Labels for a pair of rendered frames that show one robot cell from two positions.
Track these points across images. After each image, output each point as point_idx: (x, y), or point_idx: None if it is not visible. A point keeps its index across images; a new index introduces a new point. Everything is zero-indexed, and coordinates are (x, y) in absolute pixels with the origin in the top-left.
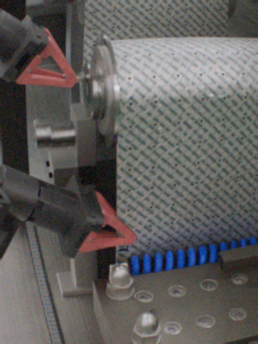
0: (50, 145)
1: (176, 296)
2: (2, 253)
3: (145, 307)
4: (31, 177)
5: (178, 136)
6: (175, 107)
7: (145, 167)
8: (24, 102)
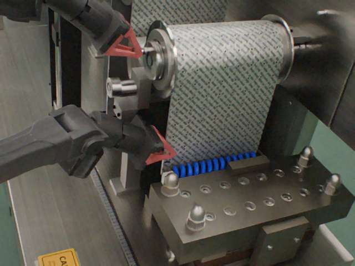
0: (120, 95)
1: (206, 193)
2: (91, 170)
3: (188, 201)
4: (116, 118)
5: (207, 91)
6: (208, 73)
7: (186, 110)
8: (80, 60)
